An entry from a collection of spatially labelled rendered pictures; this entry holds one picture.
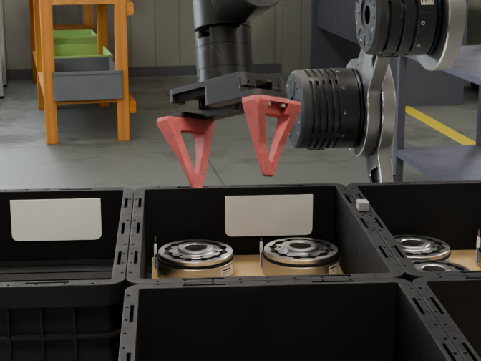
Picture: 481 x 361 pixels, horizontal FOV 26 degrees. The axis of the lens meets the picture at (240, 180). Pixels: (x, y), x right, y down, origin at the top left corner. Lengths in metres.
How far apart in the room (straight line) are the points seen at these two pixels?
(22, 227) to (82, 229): 0.08
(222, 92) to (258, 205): 0.49
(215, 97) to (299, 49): 7.73
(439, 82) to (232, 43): 6.42
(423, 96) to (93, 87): 2.48
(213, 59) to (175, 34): 7.63
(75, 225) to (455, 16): 0.74
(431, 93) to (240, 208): 6.00
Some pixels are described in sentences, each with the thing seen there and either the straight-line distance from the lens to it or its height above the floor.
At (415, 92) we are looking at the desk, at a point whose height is 0.09.
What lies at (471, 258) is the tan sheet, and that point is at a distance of 1.52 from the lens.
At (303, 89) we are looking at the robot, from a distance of 2.25.
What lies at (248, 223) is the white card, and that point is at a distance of 1.48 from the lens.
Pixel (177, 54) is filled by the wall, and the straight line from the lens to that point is 8.68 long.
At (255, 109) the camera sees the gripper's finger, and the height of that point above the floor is 1.13.
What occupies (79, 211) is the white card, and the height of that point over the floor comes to 0.90.
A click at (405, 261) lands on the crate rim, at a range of 1.18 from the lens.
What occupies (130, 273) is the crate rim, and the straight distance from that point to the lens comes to 1.13.
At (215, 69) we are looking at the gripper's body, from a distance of 1.03.
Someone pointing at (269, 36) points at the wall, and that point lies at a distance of 8.79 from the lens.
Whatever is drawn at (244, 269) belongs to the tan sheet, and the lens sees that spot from 1.44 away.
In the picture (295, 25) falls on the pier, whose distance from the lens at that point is 8.72.
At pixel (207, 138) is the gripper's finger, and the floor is 1.08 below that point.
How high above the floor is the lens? 1.31
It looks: 14 degrees down
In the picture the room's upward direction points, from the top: straight up
